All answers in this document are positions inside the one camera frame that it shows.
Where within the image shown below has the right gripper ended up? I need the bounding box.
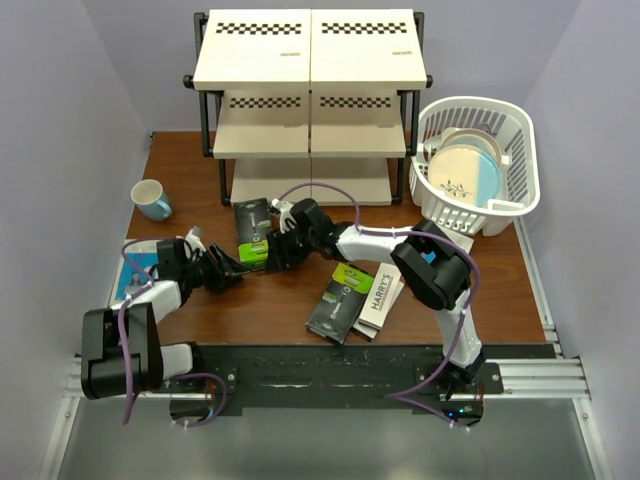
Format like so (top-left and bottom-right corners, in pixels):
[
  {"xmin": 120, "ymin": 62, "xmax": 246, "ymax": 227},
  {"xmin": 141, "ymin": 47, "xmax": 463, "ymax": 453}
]
[{"xmin": 265, "ymin": 222, "xmax": 318, "ymax": 273}]

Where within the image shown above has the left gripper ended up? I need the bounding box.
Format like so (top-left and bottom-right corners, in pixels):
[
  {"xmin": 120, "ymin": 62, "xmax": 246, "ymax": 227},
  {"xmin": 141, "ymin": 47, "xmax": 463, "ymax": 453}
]
[{"xmin": 181, "ymin": 242, "xmax": 250, "ymax": 294}]

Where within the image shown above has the black green razor box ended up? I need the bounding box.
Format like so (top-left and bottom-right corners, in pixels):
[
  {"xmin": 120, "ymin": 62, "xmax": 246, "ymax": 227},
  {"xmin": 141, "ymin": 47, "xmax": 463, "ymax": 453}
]
[{"xmin": 233, "ymin": 197, "xmax": 272, "ymax": 270}]

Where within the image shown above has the black green razor package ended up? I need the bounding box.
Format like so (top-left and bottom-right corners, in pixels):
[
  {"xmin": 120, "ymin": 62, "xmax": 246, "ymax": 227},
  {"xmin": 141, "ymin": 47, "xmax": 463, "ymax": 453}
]
[{"xmin": 305, "ymin": 263, "xmax": 374, "ymax": 345}]

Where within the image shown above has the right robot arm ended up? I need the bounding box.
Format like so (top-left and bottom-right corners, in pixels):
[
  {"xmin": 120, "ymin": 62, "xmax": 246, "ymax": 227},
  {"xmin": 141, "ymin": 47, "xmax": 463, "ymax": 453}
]
[{"xmin": 266, "ymin": 198, "xmax": 485, "ymax": 398}]

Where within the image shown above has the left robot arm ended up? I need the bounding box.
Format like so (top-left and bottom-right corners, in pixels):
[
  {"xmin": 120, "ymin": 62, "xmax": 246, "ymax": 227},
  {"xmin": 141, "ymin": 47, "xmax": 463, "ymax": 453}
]
[{"xmin": 81, "ymin": 236, "xmax": 250, "ymax": 399}]

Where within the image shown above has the white three-tier shelf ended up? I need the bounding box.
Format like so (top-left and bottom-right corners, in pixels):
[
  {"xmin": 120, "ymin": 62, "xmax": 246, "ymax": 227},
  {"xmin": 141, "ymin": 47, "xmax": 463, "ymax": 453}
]
[{"xmin": 183, "ymin": 8, "xmax": 433, "ymax": 205}]

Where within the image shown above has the blue booklet at left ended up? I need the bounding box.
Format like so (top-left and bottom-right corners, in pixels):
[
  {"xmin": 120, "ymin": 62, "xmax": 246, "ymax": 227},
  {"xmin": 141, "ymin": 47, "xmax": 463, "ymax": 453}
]
[{"xmin": 110, "ymin": 240, "xmax": 158, "ymax": 304}]

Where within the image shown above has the white Harry's razor box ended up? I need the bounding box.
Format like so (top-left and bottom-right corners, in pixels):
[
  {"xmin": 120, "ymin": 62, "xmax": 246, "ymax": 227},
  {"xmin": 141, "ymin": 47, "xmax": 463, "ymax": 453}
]
[{"xmin": 352, "ymin": 263, "xmax": 404, "ymax": 341}]

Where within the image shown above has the blue ceramic mug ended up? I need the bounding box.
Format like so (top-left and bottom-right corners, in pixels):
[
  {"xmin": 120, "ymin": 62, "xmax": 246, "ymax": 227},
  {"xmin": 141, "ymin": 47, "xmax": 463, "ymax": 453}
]
[{"xmin": 130, "ymin": 179, "xmax": 173, "ymax": 222}]

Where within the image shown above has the blue razor package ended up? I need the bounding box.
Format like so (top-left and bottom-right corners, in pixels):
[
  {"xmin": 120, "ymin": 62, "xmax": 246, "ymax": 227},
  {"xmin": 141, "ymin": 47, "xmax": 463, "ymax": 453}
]
[{"xmin": 424, "ymin": 232, "xmax": 475, "ymax": 263}]

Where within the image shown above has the beige and blue plate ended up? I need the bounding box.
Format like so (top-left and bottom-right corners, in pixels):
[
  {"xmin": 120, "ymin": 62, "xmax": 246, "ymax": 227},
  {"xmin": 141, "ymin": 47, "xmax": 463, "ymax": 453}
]
[{"xmin": 427, "ymin": 127, "xmax": 502, "ymax": 208}]

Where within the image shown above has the white plastic basket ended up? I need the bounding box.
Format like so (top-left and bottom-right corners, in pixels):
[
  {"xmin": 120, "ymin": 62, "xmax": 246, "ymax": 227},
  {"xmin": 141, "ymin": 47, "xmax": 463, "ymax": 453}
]
[{"xmin": 409, "ymin": 96, "xmax": 541, "ymax": 236}]

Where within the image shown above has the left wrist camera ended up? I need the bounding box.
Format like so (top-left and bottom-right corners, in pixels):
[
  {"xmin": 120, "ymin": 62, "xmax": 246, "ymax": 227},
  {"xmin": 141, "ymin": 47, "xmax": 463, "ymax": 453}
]
[{"xmin": 184, "ymin": 226, "xmax": 207, "ymax": 259}]

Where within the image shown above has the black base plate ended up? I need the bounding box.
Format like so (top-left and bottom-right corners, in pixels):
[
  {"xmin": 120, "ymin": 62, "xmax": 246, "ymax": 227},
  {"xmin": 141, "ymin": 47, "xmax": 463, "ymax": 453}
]
[{"xmin": 87, "ymin": 341, "xmax": 563, "ymax": 426}]

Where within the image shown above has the aluminium rail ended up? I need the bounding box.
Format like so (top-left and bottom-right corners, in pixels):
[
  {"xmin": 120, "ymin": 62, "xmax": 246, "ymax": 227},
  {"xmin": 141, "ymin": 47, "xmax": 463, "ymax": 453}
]
[{"xmin": 40, "ymin": 344, "xmax": 612, "ymax": 479}]

